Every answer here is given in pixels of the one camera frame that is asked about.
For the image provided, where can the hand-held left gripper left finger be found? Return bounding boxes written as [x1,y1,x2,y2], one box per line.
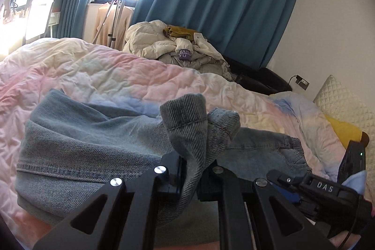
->
[33,152,188,250]

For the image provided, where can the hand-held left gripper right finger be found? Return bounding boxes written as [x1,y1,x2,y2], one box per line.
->
[197,160,337,250]

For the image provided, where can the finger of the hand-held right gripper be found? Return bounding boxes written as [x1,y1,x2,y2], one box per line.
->
[272,182,303,205]
[266,169,308,188]

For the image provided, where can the grey-blue denim pants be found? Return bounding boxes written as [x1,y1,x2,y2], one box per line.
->
[15,88,313,249]

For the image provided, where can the light blue cloth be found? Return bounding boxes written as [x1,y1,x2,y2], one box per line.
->
[343,169,367,198]

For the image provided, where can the yellow pillow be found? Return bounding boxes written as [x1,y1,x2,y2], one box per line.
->
[324,115,364,149]

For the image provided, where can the pastel pillow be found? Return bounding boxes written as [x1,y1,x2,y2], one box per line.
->
[270,90,337,157]

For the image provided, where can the pastel bed duvet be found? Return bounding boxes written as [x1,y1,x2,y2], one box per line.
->
[0,37,349,247]

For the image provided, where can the purple printed garment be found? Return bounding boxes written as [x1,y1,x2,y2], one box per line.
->
[177,47,193,61]

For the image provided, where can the cream puffy jacket pile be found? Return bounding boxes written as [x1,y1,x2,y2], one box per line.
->
[122,19,235,81]

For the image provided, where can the mustard yellow garment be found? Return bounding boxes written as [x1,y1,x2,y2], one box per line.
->
[163,24,200,41]

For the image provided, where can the beige hanging garment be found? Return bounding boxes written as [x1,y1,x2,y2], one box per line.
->
[93,1,134,51]

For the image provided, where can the white chair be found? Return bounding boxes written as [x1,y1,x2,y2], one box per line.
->
[23,0,56,44]

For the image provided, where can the white vanity desk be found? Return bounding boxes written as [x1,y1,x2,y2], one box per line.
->
[0,16,27,59]

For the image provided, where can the cluster of desk cosmetics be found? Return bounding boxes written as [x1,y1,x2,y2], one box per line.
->
[1,1,30,25]

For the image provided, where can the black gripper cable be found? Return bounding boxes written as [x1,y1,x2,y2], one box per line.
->
[337,197,362,250]

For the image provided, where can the wall socket with charger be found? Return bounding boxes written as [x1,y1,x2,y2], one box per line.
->
[289,74,310,90]

